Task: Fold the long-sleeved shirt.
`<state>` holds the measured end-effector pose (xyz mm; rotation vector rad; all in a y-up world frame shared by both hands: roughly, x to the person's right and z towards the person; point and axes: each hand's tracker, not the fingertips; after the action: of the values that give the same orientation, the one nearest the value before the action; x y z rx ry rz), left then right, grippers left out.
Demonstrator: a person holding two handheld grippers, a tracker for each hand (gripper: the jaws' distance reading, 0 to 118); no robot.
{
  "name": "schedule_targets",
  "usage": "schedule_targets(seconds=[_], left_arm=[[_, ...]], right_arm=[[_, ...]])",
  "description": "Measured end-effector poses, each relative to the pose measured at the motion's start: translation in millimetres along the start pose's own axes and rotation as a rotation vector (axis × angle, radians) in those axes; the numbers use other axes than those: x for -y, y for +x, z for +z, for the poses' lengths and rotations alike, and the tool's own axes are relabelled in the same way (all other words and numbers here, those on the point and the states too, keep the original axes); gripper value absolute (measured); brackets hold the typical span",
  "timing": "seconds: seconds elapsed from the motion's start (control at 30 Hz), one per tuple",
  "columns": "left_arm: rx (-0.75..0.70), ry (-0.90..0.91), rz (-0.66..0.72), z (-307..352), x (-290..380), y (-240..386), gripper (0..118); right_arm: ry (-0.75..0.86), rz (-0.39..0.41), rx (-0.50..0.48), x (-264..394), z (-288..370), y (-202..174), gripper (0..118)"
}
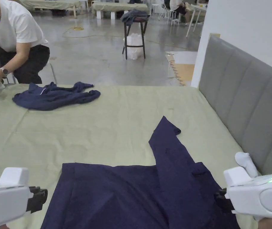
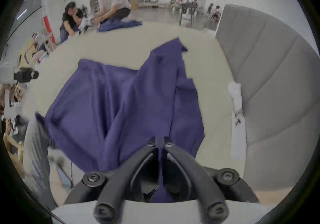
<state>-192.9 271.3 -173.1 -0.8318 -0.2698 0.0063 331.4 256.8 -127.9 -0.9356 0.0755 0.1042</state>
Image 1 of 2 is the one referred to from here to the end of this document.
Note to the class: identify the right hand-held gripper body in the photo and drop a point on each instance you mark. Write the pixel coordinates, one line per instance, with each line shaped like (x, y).
(250, 195)

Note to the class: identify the grey padded headboard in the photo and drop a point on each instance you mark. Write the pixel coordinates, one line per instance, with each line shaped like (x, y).
(257, 95)

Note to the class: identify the white plastic bag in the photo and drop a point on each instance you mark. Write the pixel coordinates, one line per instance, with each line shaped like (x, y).
(134, 45)

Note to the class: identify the bed with pale green sheet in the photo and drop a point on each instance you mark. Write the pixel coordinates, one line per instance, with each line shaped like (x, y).
(102, 133)

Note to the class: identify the group of people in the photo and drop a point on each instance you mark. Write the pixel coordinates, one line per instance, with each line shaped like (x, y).
(181, 8)

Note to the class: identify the stack of foam floor mats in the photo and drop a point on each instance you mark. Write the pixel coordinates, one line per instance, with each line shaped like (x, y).
(182, 64)

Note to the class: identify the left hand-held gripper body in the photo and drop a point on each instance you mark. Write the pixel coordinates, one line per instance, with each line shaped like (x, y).
(4, 200)

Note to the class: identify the bunched dark blue shirt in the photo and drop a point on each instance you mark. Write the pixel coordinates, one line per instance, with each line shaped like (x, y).
(54, 97)

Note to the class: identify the low bed with beige sheet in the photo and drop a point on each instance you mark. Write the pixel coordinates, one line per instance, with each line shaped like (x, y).
(52, 3)
(112, 7)

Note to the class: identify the dark blue long-sleeved shirt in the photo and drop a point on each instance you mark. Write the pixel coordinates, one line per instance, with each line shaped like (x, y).
(126, 190)

